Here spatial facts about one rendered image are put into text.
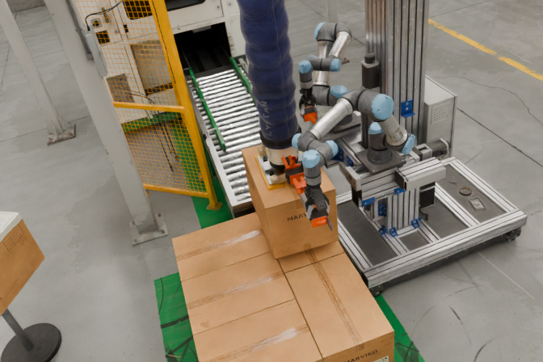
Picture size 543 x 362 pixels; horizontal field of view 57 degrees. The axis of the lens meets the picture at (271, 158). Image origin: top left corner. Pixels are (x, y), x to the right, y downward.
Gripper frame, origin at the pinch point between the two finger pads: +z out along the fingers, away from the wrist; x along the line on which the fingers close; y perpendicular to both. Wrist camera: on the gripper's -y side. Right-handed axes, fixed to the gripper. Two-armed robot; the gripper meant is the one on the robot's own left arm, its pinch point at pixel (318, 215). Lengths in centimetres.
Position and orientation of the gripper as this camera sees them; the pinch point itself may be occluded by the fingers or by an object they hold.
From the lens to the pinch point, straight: 238.3
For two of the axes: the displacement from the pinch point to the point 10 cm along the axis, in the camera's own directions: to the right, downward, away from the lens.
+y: -2.6, -5.5, 7.9
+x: -9.6, 2.7, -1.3
